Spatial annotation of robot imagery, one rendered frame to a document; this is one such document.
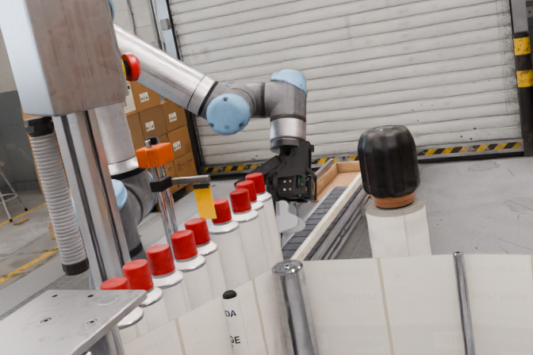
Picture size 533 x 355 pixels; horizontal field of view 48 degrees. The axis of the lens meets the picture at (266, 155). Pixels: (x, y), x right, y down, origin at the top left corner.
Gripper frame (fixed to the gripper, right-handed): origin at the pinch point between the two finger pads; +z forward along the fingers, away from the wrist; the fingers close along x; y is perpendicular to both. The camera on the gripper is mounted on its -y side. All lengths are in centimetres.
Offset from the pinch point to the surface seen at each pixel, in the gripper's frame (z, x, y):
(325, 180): -29, 67, -12
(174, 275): 9.7, -39.4, 2.2
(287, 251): 0.6, 10.0, -1.7
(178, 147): -135, 327, -237
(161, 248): 6.3, -41.2, 1.0
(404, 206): -0.7, -25.3, 30.3
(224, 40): -239, 339, -203
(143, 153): -9.5, -34.7, -7.8
